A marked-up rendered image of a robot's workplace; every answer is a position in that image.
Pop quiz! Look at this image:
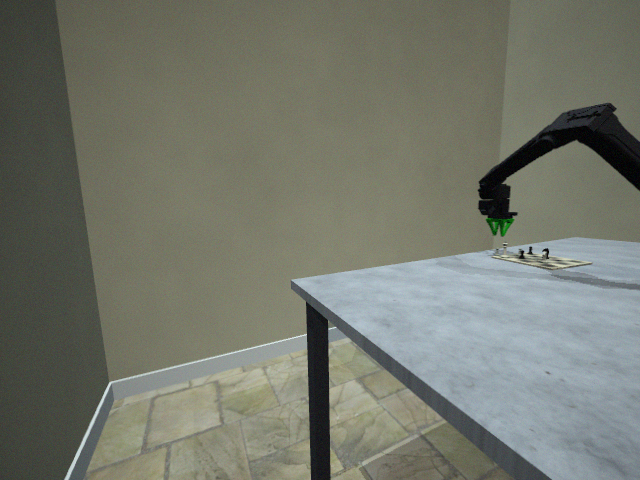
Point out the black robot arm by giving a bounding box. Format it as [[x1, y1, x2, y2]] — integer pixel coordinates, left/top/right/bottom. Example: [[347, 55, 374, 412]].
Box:
[[478, 103, 640, 215]]

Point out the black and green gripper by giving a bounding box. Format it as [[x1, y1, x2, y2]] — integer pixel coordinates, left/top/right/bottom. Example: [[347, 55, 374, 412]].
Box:
[[486, 209, 518, 236]]

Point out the chessboard with pieces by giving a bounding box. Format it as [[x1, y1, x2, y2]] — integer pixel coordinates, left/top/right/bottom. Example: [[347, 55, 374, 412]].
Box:
[[491, 252, 593, 270]]

